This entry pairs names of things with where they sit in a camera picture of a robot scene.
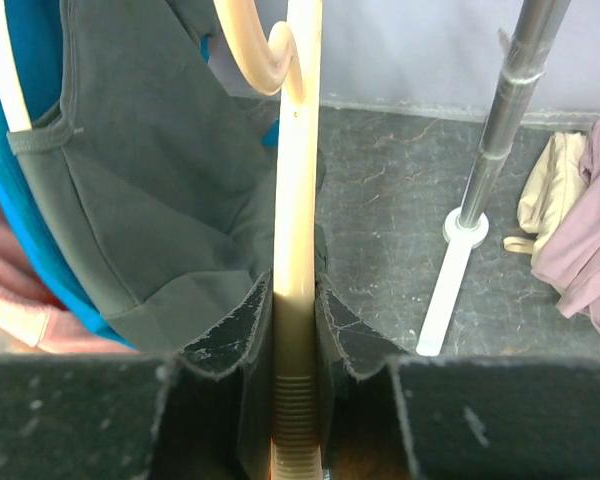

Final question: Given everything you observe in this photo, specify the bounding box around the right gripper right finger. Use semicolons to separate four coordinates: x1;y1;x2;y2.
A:
315;276;600;479

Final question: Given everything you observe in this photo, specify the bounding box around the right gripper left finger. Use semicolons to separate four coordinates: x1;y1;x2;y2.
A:
0;274;272;479

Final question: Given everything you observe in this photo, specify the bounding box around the dark grey t shirt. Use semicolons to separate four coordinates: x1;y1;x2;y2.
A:
7;0;331;354

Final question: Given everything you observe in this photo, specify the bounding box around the beige plastic hanger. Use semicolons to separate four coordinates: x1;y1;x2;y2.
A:
215;1;323;479

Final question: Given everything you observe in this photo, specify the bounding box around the white hanger of grey shirt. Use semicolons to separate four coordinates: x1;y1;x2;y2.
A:
0;0;32;132

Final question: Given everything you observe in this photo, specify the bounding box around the pink t shirt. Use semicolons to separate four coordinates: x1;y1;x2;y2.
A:
0;207;134;354

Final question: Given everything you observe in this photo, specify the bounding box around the mauve clothes pile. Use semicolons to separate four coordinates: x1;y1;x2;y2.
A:
532;121;600;335

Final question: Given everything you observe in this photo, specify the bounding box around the cream garment on floor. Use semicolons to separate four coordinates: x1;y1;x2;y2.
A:
503;132;586;263

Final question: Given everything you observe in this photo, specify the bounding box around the metal clothes rack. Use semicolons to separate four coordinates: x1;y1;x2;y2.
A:
415;0;571;357

